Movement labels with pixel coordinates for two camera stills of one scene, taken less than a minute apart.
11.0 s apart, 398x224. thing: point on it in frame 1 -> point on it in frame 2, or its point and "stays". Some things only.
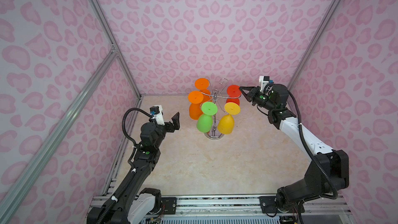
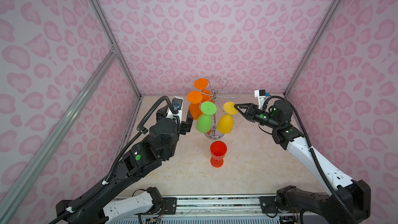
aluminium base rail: x=221 y=206 stays
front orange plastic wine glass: x=195 y=98 stays
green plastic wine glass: x=204 y=121 stays
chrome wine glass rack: x=216 y=95 stays
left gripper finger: x=175 y=119 -> x=189 y=120
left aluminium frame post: x=99 y=14 stays
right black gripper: x=252 y=97 -> x=251 y=115
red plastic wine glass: x=233 y=91 -> x=218 y=149
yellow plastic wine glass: x=226 y=123 stays
